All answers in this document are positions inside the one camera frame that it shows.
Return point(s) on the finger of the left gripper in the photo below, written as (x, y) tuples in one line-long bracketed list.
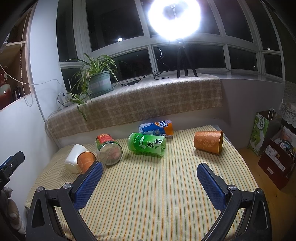
[(9, 166)]

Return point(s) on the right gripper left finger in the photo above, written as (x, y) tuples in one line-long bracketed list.
[(43, 222)]

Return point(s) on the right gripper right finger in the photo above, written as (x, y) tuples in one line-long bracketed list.
[(255, 223)]

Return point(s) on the orange paper cup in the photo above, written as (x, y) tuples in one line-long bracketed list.
[(85, 160), (209, 141)]

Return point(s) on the white plastic cup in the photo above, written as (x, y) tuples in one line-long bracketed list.
[(71, 160)]

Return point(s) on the green tea cup container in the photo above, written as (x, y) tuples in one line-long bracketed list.
[(147, 144)]

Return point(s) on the dark red cardboard box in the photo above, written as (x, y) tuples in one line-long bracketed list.
[(277, 164)]

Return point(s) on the wooden shelf unit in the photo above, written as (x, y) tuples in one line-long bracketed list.
[(15, 79)]

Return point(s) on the red green label jar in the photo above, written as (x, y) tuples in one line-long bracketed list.
[(109, 152)]

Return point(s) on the green white paper bag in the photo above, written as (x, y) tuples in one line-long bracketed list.
[(267, 123)]

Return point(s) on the white lace cloth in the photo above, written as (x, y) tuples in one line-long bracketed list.
[(287, 111)]

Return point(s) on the spider plant in green pot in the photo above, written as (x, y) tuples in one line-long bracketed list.
[(94, 79)]

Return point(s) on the blue orange snack package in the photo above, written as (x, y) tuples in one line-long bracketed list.
[(160, 128)]

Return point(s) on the beige plaid sill cloth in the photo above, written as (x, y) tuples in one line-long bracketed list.
[(145, 100)]

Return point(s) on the black tripod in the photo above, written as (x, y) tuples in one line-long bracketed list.
[(183, 58)]

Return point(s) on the white window frame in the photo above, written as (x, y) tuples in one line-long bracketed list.
[(242, 36)]

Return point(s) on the bright ring light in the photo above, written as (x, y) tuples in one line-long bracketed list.
[(174, 20)]

